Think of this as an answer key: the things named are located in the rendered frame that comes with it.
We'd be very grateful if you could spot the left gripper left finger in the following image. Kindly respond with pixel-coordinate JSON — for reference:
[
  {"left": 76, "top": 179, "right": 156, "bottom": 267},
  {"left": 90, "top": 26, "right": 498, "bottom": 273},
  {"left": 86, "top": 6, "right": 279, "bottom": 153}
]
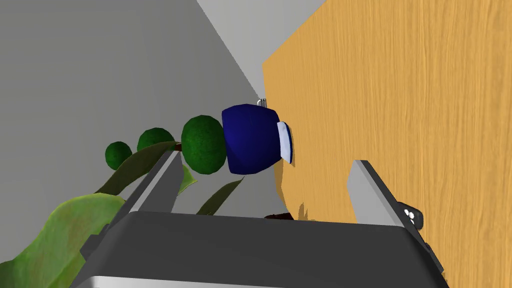
[{"left": 107, "top": 150, "right": 185, "bottom": 228}]

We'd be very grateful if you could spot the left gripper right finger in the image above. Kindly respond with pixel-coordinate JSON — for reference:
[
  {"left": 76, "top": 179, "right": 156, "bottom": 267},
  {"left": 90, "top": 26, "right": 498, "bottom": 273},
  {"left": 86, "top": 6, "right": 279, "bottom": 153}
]
[{"left": 345, "top": 159, "right": 425, "bottom": 231}]

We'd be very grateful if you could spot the topiary plant in blue pot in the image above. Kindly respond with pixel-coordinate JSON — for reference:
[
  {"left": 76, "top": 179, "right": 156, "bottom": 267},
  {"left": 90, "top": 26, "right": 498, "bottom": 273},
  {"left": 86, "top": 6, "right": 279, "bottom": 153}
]
[{"left": 104, "top": 103, "right": 295, "bottom": 177}]

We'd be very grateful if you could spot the light wooden table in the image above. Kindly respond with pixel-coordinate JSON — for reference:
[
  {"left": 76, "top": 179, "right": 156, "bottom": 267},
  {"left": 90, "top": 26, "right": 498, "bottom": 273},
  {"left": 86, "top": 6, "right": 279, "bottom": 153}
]
[{"left": 261, "top": 0, "right": 512, "bottom": 288}]

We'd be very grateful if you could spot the large-leaved green plant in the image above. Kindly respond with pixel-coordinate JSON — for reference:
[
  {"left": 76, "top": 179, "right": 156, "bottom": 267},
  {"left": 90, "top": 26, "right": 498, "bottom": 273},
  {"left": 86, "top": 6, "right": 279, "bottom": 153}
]
[{"left": 0, "top": 139, "right": 295, "bottom": 288}]

